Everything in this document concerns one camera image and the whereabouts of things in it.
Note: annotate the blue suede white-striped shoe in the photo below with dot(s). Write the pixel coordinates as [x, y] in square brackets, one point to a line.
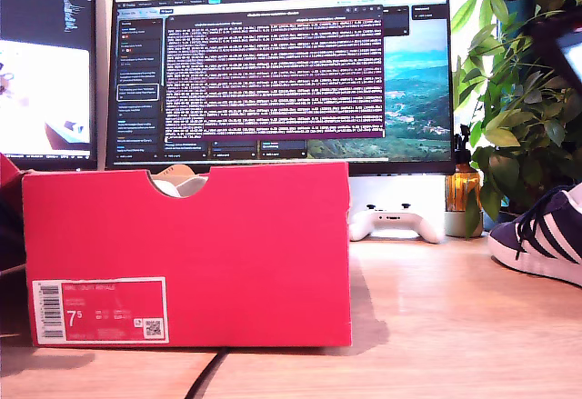
[541, 244]
[182, 186]

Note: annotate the wide black computer monitor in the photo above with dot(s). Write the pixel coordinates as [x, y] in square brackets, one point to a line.
[282, 76]

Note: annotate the amber glass pump bottle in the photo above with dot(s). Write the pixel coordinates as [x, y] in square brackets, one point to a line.
[461, 185]

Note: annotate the red cardboard shoebox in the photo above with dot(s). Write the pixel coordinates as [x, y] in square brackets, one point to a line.
[245, 258]

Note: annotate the dark blue planter tray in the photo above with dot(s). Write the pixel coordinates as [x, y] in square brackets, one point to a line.
[495, 219]

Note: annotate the green leafy houseplant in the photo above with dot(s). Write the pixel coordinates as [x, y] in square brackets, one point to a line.
[514, 108]

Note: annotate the pale round pot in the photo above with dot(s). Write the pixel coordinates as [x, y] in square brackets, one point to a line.
[454, 224]

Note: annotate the white game controller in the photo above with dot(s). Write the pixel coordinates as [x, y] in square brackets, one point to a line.
[391, 224]

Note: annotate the black portrait computer monitor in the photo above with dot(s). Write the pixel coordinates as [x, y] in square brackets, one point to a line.
[45, 17]

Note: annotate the red shoebox lid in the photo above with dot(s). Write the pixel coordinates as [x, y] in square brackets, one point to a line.
[9, 181]

